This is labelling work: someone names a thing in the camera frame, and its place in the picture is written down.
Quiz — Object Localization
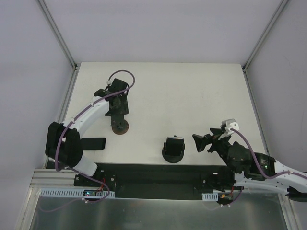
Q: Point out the wooden base phone stand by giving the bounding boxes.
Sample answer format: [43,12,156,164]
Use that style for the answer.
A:
[111,115,129,135]

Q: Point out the silver-edged black phone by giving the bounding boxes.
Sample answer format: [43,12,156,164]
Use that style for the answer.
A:
[165,137,184,156]

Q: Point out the black round phone stand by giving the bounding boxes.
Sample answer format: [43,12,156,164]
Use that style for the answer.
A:
[162,136,185,163]

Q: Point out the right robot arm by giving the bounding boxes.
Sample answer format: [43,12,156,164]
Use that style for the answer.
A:
[192,127,307,203]

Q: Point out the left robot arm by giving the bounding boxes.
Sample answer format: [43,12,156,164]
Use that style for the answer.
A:
[45,78,131,186]

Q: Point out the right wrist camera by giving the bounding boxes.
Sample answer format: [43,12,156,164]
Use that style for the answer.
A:
[219,118,240,139]

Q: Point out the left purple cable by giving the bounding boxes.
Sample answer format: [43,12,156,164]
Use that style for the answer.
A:
[54,69,136,173]

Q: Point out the right white cable duct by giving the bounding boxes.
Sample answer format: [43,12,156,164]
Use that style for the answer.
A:
[201,192,219,202]

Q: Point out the white cable duct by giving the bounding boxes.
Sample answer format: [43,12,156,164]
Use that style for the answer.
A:
[40,188,115,199]
[201,192,219,202]

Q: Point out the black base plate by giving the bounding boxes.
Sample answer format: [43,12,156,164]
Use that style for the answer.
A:
[73,163,243,199]

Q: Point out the left white cable duct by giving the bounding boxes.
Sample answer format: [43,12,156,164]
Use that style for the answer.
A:
[40,188,115,199]

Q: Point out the left aluminium frame post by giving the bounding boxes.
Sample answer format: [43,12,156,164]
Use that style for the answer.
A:
[36,0,77,69]

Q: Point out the aluminium frame post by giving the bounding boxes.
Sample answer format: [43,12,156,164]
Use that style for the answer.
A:
[242,0,291,73]
[36,0,77,69]

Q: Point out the right aluminium frame post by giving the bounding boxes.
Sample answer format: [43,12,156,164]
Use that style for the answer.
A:
[242,0,291,73]

